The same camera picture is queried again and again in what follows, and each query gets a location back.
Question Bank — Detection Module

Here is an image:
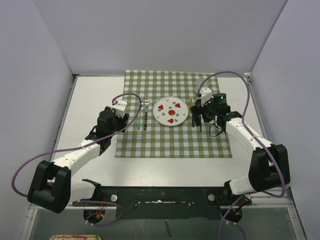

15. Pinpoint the green handled knife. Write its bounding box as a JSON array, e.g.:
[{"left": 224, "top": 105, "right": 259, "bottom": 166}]
[{"left": 189, "top": 99, "right": 195, "bottom": 128}]

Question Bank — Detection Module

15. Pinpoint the clear drinking glass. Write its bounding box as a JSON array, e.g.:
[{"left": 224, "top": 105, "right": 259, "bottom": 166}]
[{"left": 195, "top": 78, "right": 210, "bottom": 92}]

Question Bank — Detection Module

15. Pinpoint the green white checkered tablecloth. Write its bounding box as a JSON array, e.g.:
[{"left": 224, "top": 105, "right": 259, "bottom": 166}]
[{"left": 115, "top": 70, "right": 232, "bottom": 158}]

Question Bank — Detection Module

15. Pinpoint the iridescent rainbow fork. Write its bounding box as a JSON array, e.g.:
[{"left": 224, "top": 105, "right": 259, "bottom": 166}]
[{"left": 137, "top": 99, "right": 145, "bottom": 131}]

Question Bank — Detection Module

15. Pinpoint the white plate with strawberries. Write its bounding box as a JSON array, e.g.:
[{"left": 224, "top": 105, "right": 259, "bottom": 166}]
[{"left": 152, "top": 96, "right": 189, "bottom": 127}]

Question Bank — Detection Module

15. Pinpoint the silver fork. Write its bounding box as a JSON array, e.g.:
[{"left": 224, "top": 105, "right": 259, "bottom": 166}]
[{"left": 143, "top": 98, "right": 150, "bottom": 131}]

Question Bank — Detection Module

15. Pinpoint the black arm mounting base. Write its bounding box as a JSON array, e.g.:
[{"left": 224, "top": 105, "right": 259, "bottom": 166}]
[{"left": 73, "top": 186, "right": 252, "bottom": 220}]

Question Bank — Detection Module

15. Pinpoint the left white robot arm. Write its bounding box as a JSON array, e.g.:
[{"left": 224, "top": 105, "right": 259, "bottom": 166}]
[{"left": 27, "top": 100, "right": 129, "bottom": 213}]

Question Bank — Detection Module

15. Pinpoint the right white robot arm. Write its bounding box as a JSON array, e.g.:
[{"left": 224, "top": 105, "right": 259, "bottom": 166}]
[{"left": 190, "top": 92, "right": 291, "bottom": 205}]

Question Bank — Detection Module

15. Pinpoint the yellow rimmed tray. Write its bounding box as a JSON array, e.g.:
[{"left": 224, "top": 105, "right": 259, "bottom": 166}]
[{"left": 49, "top": 234, "right": 102, "bottom": 240}]

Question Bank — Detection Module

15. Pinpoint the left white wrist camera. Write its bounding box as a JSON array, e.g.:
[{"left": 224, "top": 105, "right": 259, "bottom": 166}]
[{"left": 111, "top": 99, "right": 128, "bottom": 118}]

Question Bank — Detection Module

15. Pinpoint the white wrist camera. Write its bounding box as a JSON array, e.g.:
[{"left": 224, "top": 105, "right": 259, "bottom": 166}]
[
  {"left": 196, "top": 87, "right": 213, "bottom": 106},
  {"left": 111, "top": 99, "right": 128, "bottom": 118}
]

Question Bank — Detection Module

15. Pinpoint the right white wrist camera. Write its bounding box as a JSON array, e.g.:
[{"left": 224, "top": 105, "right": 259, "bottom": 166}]
[{"left": 196, "top": 87, "right": 213, "bottom": 106}]

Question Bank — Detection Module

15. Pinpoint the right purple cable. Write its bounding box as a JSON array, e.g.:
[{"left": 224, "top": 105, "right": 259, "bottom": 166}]
[{"left": 196, "top": 71, "right": 287, "bottom": 240}]

